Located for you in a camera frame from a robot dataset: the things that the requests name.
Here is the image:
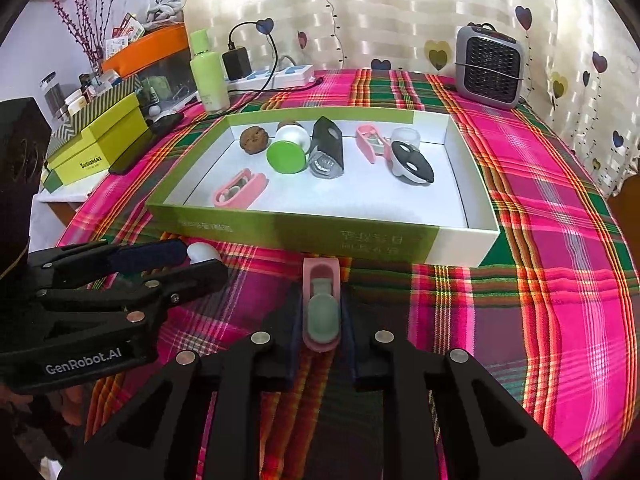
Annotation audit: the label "white power strip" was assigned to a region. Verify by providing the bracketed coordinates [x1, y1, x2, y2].
[227, 62, 316, 92]

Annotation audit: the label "heart print curtain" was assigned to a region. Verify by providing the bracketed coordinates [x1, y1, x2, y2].
[177, 0, 640, 201]

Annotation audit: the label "clear storage box orange lid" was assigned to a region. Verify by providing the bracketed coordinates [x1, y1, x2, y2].
[100, 24, 201, 111]

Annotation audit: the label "pink plastic clip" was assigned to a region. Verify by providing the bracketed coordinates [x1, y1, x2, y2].
[355, 123, 393, 166]
[212, 170, 267, 209]

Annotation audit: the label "light green bottle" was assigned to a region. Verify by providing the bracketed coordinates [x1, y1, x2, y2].
[189, 29, 231, 115]

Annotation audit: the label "grey space heater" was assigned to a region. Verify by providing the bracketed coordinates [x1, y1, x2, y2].
[455, 22, 528, 110]

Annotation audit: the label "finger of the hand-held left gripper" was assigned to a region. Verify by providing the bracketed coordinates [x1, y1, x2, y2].
[25, 239, 188, 291]
[35, 259, 230, 332]

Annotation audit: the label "black bike light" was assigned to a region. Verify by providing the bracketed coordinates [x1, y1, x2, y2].
[306, 116, 346, 180]

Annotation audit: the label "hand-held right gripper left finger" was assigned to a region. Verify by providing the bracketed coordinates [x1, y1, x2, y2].
[60, 280, 306, 480]

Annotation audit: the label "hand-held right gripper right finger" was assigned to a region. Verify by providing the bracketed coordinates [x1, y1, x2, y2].
[340, 285, 583, 480]

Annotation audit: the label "pink plaid tablecloth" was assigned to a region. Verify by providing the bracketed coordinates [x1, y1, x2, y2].
[55, 65, 640, 480]

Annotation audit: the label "black disc with white buttons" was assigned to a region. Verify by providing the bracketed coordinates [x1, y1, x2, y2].
[389, 141, 436, 186]

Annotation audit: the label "glass jar black lid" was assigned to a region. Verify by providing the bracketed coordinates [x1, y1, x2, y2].
[40, 72, 66, 118]

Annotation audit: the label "white cable bundle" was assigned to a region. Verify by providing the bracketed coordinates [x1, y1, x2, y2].
[145, 0, 187, 26]

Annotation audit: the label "white side table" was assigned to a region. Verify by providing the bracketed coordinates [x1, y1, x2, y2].
[30, 175, 111, 251]

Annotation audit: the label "person's left hand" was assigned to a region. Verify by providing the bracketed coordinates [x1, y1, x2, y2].
[0, 382, 96, 431]

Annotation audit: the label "green white suction holder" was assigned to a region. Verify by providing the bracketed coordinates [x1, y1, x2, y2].
[266, 125, 308, 176]

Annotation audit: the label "white mushroom knob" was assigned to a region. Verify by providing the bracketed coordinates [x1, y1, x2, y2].
[186, 241, 222, 266]

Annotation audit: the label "purple flower branches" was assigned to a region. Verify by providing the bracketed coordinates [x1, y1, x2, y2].
[47, 0, 126, 73]

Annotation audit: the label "colourful card packets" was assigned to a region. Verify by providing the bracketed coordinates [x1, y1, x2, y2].
[102, 12, 146, 58]

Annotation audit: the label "black charger adapter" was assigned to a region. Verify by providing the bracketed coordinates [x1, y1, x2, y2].
[222, 47, 252, 81]

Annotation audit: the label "grey striped box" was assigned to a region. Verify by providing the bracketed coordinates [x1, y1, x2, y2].
[47, 74, 141, 158]

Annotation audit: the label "translucent round jar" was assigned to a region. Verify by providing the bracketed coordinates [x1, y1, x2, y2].
[390, 127, 421, 148]

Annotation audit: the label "black phone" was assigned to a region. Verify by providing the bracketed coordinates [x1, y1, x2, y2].
[107, 112, 185, 176]

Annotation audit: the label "green white cardboard box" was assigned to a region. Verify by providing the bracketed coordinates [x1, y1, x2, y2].
[145, 105, 501, 268]

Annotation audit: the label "black charger cable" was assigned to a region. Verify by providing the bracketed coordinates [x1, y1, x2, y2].
[227, 21, 278, 92]

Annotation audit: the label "yellow-green cardboard box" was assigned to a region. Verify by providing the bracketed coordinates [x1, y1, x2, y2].
[45, 92, 153, 186]

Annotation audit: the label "pink clip with mint oval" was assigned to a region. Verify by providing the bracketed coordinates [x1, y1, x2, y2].
[302, 256, 343, 352]

